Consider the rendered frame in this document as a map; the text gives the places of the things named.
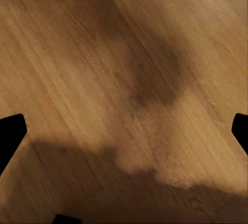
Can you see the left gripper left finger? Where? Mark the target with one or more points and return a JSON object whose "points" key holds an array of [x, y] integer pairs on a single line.
{"points": [[12, 131]]}

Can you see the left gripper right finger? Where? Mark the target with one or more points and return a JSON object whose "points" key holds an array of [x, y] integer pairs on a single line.
{"points": [[240, 130]]}

